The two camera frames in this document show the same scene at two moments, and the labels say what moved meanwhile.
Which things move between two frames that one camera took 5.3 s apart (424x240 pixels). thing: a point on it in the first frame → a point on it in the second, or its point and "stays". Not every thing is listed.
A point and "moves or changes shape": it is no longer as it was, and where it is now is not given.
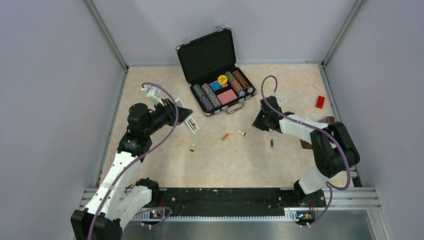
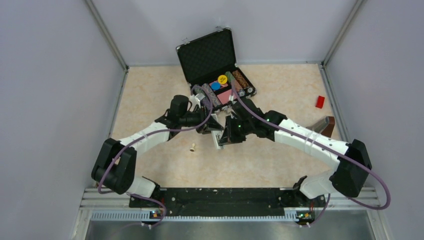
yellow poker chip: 222,79 stays
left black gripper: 169,108 → 211,124
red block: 320,102 stays
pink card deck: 227,96 stays
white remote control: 192,124 moves or changes shape
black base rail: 228,202 stays
